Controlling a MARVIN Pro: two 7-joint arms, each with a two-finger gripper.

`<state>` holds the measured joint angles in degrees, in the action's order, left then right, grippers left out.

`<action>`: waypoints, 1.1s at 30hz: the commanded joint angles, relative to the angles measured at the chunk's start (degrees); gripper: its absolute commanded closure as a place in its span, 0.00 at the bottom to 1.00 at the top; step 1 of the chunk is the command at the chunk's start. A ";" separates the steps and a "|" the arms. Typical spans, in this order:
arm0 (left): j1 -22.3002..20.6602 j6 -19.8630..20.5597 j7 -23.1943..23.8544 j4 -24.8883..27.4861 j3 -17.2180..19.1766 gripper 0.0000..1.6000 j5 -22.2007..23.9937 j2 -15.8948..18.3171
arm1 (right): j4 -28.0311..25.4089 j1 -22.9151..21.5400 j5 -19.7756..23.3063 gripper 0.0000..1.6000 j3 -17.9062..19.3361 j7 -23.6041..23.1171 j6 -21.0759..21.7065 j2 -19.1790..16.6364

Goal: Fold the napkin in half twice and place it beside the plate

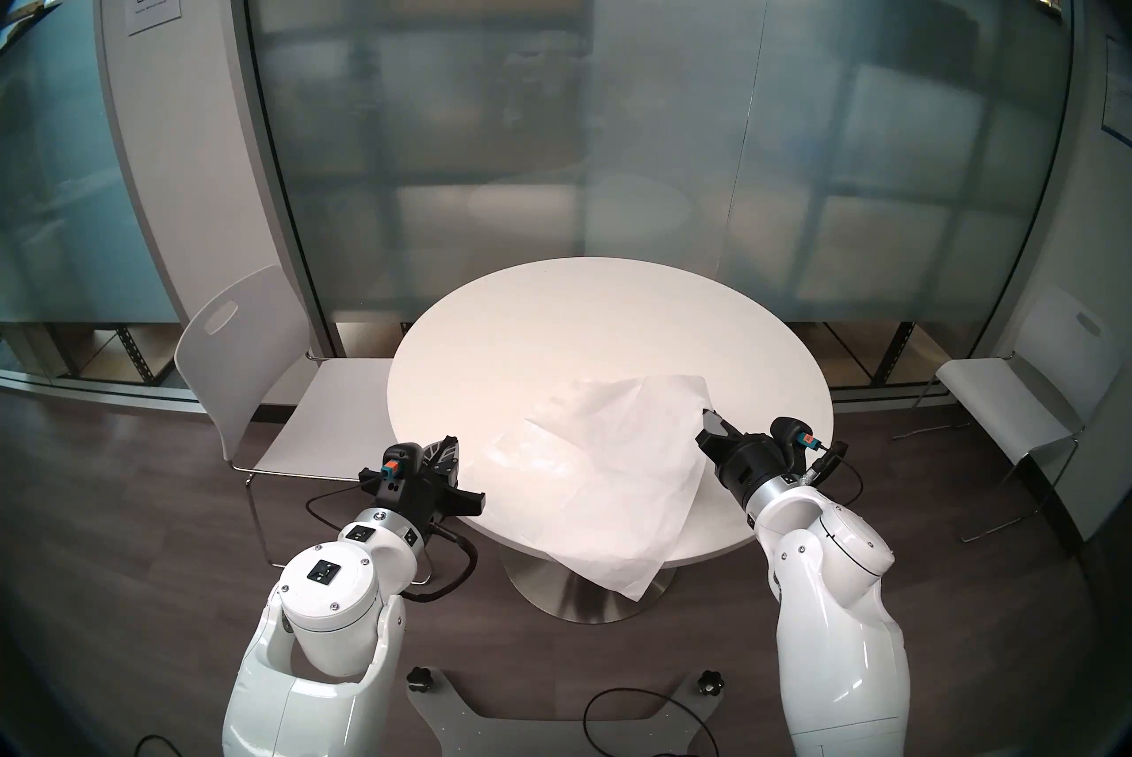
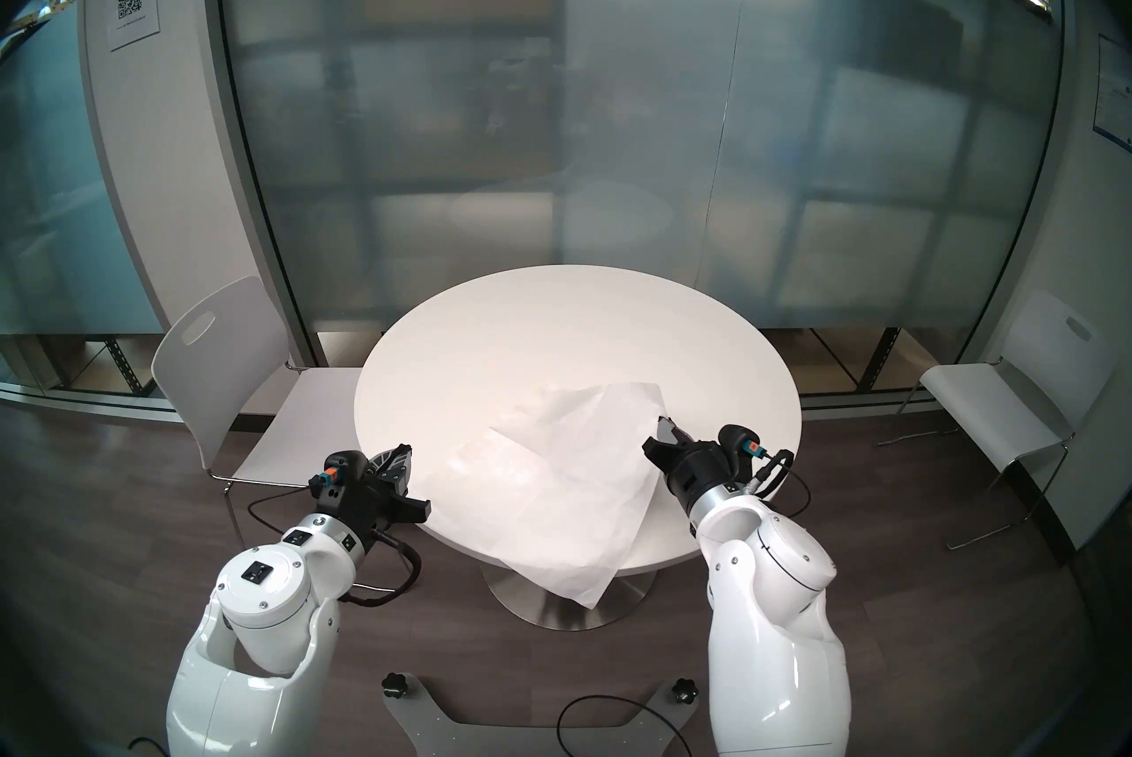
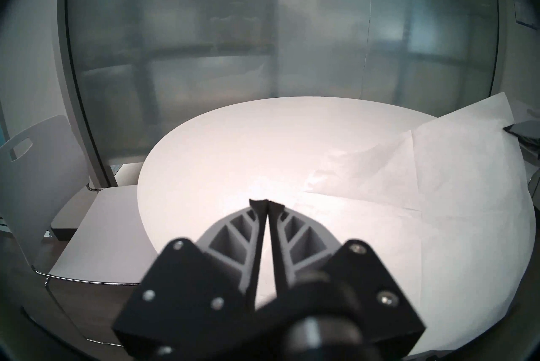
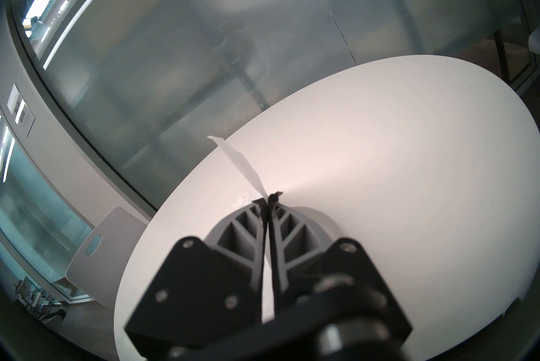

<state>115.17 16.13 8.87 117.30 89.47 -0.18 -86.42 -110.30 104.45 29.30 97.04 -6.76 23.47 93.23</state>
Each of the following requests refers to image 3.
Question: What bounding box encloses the white chair with chrome legs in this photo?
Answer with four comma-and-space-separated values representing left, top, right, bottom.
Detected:
0, 115, 159, 348

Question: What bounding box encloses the round white pedestal table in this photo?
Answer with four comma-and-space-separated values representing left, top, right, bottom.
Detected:
137, 97, 536, 358

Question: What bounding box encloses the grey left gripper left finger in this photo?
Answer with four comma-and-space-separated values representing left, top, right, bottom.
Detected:
112, 198, 271, 359

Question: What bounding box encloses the blue-edged wall poster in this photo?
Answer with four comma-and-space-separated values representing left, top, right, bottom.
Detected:
511, 0, 540, 30

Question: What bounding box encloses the white paper napkin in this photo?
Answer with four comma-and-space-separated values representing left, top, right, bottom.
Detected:
291, 92, 536, 352

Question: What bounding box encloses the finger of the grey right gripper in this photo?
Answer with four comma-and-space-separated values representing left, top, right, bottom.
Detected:
502, 121, 540, 141

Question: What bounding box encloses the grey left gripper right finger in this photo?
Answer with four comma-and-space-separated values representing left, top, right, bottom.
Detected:
269, 201, 427, 359

